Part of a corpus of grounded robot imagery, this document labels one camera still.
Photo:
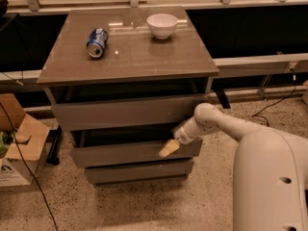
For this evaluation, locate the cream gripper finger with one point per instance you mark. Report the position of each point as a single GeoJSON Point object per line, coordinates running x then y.
{"type": "Point", "coordinates": [170, 147]}

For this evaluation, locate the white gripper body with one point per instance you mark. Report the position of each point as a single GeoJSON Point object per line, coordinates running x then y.
{"type": "Point", "coordinates": [182, 136]}

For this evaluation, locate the grey drawer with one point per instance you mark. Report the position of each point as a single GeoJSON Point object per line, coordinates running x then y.
{"type": "Point", "coordinates": [126, 112]}
{"type": "Point", "coordinates": [138, 172]}
{"type": "Point", "coordinates": [117, 154]}

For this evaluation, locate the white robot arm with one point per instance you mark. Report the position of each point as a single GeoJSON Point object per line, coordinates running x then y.
{"type": "Point", "coordinates": [270, 171]}

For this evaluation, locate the grey top drawer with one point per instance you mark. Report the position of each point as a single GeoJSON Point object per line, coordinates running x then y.
{"type": "Point", "coordinates": [126, 112]}

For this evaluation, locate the grey bottom drawer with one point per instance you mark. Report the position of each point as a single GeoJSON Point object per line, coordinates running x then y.
{"type": "Point", "coordinates": [138, 172]}

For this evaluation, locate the grey drawer cabinet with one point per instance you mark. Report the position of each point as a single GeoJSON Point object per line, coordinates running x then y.
{"type": "Point", "coordinates": [134, 65]}

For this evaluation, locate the white bowl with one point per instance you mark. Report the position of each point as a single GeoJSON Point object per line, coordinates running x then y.
{"type": "Point", "coordinates": [161, 25]}

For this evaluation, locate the black stand leg left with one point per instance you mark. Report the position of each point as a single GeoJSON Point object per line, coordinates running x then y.
{"type": "Point", "coordinates": [53, 154]}

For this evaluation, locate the blue soda can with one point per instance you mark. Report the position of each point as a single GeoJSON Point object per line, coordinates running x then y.
{"type": "Point", "coordinates": [96, 44]}

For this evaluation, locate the brown cardboard box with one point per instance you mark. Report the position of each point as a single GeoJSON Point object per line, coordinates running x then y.
{"type": "Point", "coordinates": [22, 142]}

